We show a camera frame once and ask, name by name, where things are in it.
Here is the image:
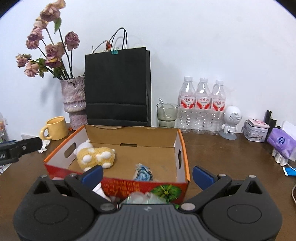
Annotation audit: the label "right water bottle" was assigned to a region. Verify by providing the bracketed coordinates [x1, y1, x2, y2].
[206, 80, 226, 136]

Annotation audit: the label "floral tin box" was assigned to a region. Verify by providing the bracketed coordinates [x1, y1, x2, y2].
[241, 118, 270, 143]

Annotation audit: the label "black paper bag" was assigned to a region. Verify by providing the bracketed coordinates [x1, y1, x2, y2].
[84, 31, 152, 126]

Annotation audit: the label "clear glass cup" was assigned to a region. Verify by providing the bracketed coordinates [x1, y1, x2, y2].
[157, 103, 179, 128]

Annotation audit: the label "left water bottle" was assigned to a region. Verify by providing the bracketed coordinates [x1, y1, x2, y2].
[176, 76, 196, 133]

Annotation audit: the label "dried pink flowers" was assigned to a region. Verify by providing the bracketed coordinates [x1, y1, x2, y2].
[16, 1, 80, 80]

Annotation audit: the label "yellow ceramic mug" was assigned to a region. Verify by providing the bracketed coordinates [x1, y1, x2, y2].
[39, 116, 69, 141]

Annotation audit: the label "purple tissue pack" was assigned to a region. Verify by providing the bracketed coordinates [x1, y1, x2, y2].
[267, 128, 295, 161]

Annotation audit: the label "blue white packet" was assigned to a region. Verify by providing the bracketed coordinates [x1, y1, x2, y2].
[133, 163, 154, 182]

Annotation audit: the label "white robot figurine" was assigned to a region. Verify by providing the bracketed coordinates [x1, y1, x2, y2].
[219, 105, 242, 141]

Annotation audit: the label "orange cardboard box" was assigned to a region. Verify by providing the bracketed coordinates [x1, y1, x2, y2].
[44, 125, 190, 204]

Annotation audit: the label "black small bottles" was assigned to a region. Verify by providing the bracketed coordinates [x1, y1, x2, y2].
[264, 110, 276, 131]

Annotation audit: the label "yellow white plush toy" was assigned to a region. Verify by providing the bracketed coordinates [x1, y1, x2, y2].
[74, 140, 115, 172]

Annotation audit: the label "white tissue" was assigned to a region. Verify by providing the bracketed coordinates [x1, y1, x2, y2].
[38, 140, 50, 154]

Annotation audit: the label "clear plastic wrapper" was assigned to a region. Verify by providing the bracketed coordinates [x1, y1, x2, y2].
[121, 192, 167, 204]

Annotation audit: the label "white small vials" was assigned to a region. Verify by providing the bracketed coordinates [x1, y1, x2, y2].
[271, 149, 288, 167]

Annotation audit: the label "water bottle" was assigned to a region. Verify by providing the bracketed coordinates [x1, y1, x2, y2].
[192, 78, 211, 134]
[176, 76, 196, 133]
[206, 80, 226, 136]

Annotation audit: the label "pink ceramic vase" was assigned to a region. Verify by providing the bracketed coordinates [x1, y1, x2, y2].
[61, 75, 87, 130]

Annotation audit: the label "teal binder clip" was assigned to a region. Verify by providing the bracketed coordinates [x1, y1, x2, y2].
[111, 46, 119, 55]

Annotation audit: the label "blue white object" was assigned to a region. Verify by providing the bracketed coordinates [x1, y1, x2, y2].
[282, 166, 296, 177]

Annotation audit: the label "middle water bottle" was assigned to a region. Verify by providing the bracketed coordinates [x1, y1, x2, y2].
[192, 78, 211, 134]

